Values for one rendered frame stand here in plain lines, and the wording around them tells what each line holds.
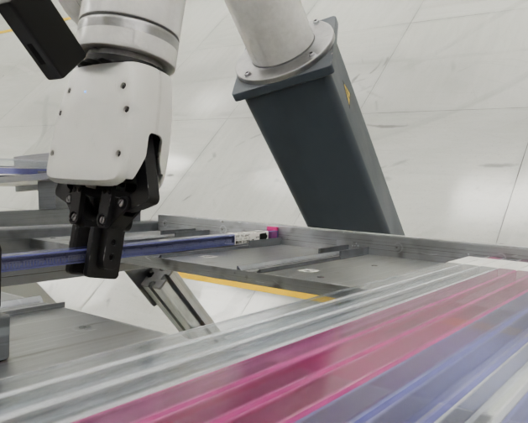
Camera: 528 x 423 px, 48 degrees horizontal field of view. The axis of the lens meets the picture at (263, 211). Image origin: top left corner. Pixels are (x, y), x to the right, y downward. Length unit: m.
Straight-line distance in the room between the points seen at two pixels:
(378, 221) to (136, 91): 0.85
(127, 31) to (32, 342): 0.28
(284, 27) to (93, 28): 0.58
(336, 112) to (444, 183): 0.76
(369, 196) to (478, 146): 0.73
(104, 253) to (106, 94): 0.12
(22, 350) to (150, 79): 0.27
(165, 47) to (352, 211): 0.80
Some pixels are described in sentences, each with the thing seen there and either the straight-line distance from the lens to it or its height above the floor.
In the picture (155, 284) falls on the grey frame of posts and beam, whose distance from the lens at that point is 0.88.
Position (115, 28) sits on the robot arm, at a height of 1.03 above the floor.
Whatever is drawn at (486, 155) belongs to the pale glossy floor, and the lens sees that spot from 1.84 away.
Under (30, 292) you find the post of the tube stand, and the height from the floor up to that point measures 0.68.
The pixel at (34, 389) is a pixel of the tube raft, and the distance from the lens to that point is 0.19.
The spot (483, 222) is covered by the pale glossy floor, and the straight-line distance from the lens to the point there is 1.65.
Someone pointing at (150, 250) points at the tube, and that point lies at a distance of 0.54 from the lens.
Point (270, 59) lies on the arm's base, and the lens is 1.07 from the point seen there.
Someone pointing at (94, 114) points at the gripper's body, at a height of 0.99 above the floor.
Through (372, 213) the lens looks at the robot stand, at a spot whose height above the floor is 0.35.
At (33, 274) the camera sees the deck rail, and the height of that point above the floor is 0.82.
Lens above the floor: 1.17
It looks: 37 degrees down
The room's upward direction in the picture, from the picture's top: 29 degrees counter-clockwise
